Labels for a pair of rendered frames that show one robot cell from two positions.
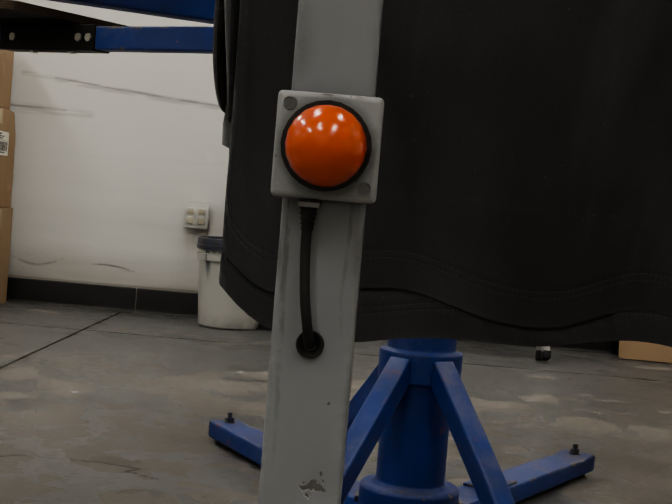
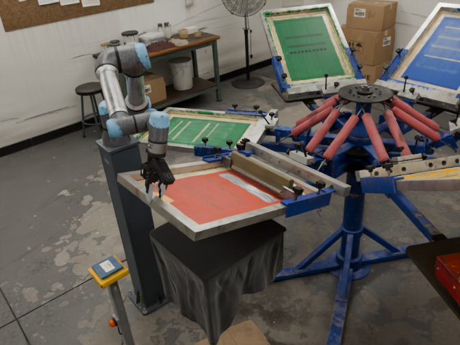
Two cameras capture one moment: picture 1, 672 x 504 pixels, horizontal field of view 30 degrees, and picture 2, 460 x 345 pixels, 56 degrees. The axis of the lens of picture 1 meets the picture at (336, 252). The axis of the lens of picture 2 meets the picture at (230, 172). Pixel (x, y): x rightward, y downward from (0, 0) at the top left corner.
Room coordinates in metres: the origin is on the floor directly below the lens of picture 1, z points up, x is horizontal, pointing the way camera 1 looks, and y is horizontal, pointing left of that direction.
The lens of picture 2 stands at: (0.14, -1.43, 2.23)
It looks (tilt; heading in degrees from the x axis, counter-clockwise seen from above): 31 degrees down; 50
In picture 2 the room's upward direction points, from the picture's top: 4 degrees counter-clockwise
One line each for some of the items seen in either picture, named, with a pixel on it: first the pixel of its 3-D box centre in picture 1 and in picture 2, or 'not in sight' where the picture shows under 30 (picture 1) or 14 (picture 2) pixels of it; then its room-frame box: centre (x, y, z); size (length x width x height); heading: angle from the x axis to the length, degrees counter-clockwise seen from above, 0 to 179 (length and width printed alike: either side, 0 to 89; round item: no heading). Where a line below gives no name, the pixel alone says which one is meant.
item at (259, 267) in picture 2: not in sight; (249, 285); (1.12, -0.34, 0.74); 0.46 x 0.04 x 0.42; 178
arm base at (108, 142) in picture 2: not in sight; (115, 132); (1.06, 0.61, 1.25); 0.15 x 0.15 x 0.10
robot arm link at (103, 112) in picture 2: not in sight; (112, 112); (1.07, 0.61, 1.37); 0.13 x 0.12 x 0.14; 158
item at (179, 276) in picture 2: (526, 54); (182, 287); (0.89, -0.12, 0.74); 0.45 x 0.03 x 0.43; 88
